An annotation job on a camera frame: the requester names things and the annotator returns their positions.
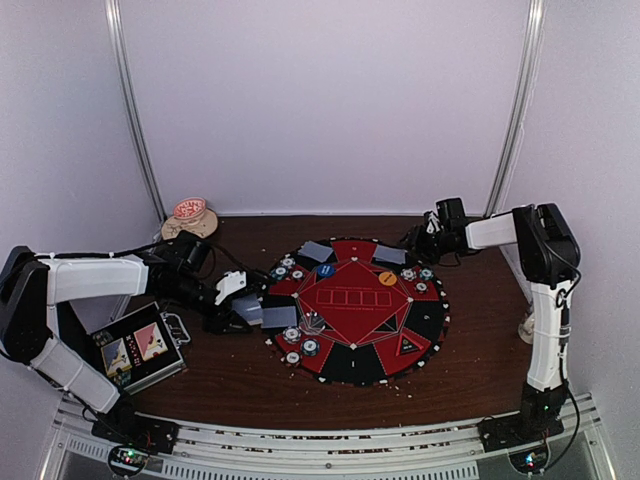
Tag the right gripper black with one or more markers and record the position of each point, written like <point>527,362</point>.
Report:
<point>416,238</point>

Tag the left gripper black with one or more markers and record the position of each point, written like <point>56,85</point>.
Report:
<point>217,321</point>

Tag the blue playing card deck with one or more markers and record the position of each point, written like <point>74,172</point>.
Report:
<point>249,309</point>

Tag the single green fifty chip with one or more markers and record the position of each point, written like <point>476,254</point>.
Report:
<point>426,274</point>

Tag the dealt card sector three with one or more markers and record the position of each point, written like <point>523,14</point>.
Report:
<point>279,317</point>

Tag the blue ten chips sector eight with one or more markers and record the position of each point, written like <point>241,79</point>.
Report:
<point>408,274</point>

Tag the dealt card sector seven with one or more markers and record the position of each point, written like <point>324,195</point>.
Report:
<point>389,254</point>

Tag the orange big blind button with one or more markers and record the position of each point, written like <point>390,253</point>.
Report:
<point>388,278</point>

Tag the brown hundred chip sector two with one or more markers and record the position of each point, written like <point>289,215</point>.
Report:
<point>292,359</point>

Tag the clear acrylic dealer button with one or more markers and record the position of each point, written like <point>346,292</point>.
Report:
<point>312,323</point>

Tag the dealt card sector five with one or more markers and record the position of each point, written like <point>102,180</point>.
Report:
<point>316,251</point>

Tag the blue small blind button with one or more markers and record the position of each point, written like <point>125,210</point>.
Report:
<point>325,270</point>

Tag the black triangle all-in marker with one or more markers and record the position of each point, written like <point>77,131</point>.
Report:
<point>407,346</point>

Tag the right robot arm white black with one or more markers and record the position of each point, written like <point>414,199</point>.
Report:
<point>549,258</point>

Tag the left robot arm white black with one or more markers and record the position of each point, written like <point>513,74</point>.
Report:
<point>41,329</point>

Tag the aluminium poker case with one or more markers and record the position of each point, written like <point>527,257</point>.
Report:
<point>141,348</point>

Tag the round wooden plate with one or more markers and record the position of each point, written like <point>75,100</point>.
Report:
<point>203,226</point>

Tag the round red black poker mat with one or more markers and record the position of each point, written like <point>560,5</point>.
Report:
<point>364,319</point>

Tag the red white patterned bowl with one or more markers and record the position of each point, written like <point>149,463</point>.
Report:
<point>190,209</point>

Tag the cream ceramic mug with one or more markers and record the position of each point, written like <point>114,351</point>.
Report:
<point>526,329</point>

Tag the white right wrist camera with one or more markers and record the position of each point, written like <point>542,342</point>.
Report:
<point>432,223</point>

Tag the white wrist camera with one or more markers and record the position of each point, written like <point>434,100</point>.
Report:
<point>230,283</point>
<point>432,223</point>

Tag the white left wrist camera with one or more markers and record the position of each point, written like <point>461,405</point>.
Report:
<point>230,283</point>

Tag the right aluminium frame post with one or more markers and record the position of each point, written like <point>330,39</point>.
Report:
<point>525,85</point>

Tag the aluminium frame post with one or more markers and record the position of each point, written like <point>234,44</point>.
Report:
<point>525,85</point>
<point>118,42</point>

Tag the front aluminium rail base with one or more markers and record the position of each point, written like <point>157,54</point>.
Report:
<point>452,450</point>

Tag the left aluminium frame post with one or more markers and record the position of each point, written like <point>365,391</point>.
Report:
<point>118,42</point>

